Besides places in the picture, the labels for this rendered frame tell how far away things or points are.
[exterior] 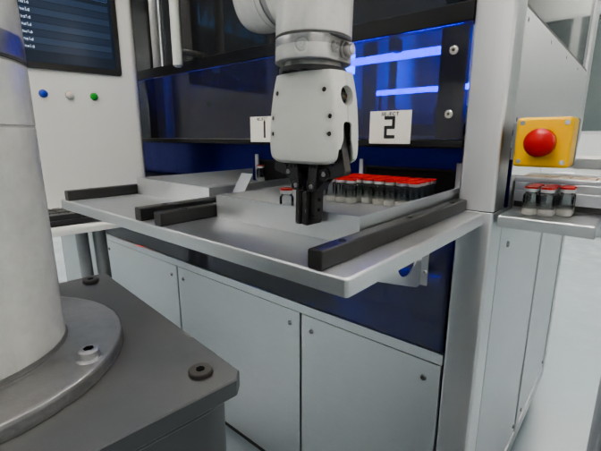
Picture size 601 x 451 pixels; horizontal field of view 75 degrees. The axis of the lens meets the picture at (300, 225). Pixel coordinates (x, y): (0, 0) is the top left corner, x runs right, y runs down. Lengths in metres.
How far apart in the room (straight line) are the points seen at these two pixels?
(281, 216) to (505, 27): 0.44
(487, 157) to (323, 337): 0.54
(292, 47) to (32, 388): 0.36
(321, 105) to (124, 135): 0.93
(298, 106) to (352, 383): 0.69
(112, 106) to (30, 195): 1.02
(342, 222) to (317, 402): 0.69
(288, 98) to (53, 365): 0.33
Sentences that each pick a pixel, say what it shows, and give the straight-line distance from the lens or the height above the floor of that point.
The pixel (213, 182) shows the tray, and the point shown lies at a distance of 1.04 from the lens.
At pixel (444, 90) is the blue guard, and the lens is 0.73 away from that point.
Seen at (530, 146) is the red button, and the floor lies 0.99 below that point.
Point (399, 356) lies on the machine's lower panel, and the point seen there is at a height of 0.56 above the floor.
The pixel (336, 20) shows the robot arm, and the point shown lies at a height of 1.12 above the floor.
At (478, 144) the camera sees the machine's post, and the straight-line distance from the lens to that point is 0.71.
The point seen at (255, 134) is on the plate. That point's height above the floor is 1.01.
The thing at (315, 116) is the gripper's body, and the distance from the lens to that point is 0.43.
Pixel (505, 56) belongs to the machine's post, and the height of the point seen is 1.12.
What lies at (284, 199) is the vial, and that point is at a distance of 0.59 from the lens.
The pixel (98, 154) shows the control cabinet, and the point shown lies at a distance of 1.27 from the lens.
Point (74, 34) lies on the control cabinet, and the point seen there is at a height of 1.26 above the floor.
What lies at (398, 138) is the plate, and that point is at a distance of 0.76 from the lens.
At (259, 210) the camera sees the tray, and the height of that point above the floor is 0.90.
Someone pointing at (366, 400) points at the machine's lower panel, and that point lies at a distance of 0.97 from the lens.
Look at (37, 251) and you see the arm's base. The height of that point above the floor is 0.94.
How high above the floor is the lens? 1.00
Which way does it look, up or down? 13 degrees down
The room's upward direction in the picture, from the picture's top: straight up
